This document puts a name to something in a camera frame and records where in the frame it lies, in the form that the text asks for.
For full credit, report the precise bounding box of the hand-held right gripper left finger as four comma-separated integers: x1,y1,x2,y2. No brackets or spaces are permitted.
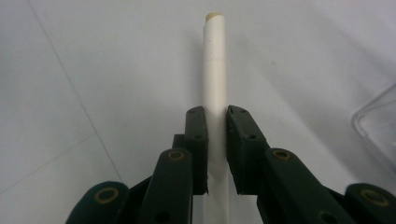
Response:
172,105,210,196

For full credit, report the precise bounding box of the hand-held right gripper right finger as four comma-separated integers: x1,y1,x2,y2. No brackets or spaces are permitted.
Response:
225,105,272,197

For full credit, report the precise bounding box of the white pen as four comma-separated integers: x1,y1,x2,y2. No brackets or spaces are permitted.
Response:
202,11,231,224

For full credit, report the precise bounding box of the clear acrylic pen organizer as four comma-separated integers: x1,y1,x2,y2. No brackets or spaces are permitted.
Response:
350,83,396,175

